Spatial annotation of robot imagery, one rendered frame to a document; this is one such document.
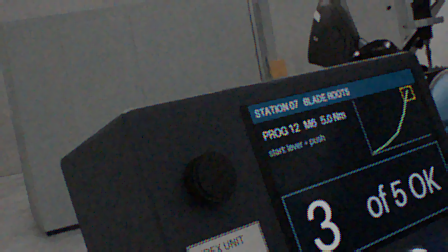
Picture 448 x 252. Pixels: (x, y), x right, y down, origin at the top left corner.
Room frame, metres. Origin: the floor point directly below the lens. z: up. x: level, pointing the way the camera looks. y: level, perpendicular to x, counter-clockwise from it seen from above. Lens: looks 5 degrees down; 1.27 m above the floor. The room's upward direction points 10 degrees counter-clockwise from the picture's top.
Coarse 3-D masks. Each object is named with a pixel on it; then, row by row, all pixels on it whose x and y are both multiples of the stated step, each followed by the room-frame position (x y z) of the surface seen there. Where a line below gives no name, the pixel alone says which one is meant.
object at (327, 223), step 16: (336, 176) 0.41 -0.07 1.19; (288, 192) 0.39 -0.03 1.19; (304, 192) 0.39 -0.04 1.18; (320, 192) 0.40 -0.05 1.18; (336, 192) 0.41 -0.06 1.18; (288, 208) 0.38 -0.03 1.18; (304, 208) 0.39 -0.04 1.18; (320, 208) 0.40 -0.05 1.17; (336, 208) 0.40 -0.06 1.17; (304, 224) 0.38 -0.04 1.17; (320, 224) 0.39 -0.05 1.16; (336, 224) 0.40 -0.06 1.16; (352, 224) 0.40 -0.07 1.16; (304, 240) 0.38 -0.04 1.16; (320, 240) 0.39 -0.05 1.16; (336, 240) 0.39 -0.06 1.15; (352, 240) 0.40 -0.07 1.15
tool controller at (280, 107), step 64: (384, 64) 0.48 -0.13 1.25; (128, 128) 0.35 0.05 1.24; (192, 128) 0.37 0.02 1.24; (256, 128) 0.39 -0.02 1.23; (320, 128) 0.42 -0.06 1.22; (384, 128) 0.45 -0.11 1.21; (128, 192) 0.36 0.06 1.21; (192, 192) 0.35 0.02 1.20; (256, 192) 0.38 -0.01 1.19; (384, 192) 0.43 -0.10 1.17
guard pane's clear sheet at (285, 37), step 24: (264, 0) 2.55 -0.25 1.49; (288, 0) 2.45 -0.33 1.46; (312, 0) 2.35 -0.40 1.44; (360, 0) 2.18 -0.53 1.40; (384, 0) 2.10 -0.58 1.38; (264, 24) 2.57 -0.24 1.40; (288, 24) 2.46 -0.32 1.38; (360, 24) 2.19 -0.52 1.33; (384, 24) 2.11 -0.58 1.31; (264, 48) 2.59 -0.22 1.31; (288, 48) 2.48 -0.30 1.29; (288, 72) 2.50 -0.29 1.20
